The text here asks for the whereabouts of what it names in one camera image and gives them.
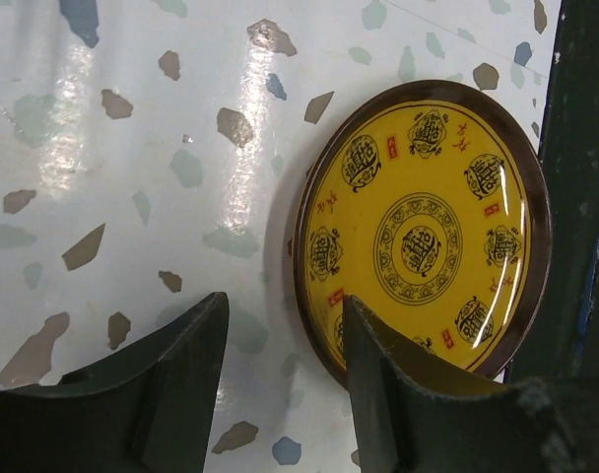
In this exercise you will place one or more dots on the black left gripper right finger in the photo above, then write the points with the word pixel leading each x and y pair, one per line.
pixel 415 412

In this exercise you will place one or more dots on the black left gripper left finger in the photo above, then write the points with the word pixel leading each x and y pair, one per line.
pixel 147 408

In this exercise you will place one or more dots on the yellow patterned plate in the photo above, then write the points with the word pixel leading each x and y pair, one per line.
pixel 428 204

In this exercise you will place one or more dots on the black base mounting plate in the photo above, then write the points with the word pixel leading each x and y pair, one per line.
pixel 564 338

